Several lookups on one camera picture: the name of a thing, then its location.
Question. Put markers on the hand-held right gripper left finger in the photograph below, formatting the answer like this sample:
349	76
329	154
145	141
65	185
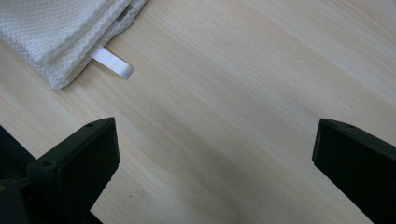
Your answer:
77	168

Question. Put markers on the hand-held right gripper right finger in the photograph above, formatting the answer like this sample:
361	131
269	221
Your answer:
358	168

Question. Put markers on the white mesh laundry bag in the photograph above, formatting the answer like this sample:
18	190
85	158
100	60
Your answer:
53	34

